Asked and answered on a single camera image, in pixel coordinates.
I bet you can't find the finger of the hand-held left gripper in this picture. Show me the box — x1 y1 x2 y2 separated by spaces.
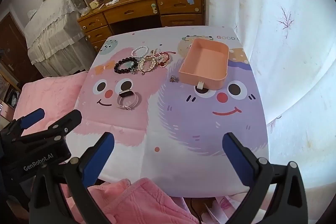
18 110 82 144
7 108 45 135

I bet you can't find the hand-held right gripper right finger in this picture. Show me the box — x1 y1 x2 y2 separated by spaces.
223 132 307 224

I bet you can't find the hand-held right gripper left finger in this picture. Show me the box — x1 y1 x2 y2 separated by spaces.
29 132 116 224

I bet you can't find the black bead bracelet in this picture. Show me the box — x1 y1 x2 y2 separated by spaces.
114 56 139 75

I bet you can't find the gold chain bracelet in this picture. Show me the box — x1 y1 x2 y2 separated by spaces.
137 55 158 75

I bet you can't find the pink plastic tray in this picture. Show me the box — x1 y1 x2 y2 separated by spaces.
178 38 229 90

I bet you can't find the white round bead bracelet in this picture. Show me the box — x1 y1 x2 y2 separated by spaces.
130 46 150 58

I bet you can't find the red string bracelet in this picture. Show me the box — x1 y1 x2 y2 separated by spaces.
154 49 177 67

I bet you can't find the pink smartwatch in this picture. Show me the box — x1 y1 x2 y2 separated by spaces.
117 90 141 110

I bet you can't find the pink textured blanket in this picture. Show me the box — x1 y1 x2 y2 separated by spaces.
60 177 200 224

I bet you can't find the cartoon printed tablecloth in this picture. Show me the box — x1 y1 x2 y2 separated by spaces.
66 26 269 198

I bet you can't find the brown wooden door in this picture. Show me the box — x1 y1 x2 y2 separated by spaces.
0 12 41 88

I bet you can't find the wooden desk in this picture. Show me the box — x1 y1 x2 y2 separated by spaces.
77 0 206 53

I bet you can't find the black cable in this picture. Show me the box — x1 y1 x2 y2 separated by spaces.
189 197 203 223

